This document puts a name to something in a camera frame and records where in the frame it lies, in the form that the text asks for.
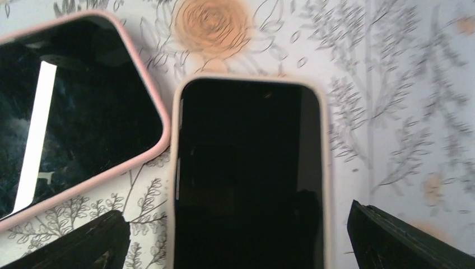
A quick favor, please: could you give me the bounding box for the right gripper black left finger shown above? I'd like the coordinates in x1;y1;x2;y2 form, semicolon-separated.
3;210;131;268

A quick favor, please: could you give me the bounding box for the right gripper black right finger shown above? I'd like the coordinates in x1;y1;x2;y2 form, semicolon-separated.
347;201;474;269

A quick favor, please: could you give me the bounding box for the phone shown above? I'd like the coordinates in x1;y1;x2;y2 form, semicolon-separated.
166;74;333;268
1;10;170;231

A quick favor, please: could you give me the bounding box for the phone in pink case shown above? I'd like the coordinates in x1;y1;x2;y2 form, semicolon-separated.
1;10;170;231

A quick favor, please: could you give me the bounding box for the floral patterned table mat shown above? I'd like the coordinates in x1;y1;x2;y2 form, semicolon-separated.
1;1;474;268

